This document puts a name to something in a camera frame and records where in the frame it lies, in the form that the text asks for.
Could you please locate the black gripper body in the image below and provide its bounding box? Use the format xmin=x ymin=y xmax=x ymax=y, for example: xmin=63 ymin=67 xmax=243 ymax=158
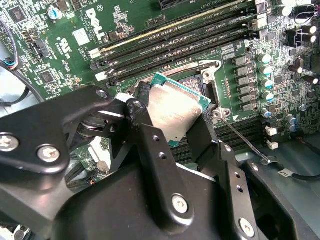
xmin=52 ymin=162 xmax=227 ymax=240

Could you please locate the silver-topped CPU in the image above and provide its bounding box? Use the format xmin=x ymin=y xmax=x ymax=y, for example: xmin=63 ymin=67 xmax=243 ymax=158
xmin=147 ymin=71 xmax=212 ymax=149

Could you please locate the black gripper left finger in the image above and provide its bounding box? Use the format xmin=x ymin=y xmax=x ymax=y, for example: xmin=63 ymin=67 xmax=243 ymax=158
xmin=0 ymin=81 xmax=196 ymax=226

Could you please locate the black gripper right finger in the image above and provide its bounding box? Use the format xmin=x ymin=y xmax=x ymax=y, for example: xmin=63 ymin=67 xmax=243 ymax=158
xmin=186 ymin=116 xmax=312 ymax=240

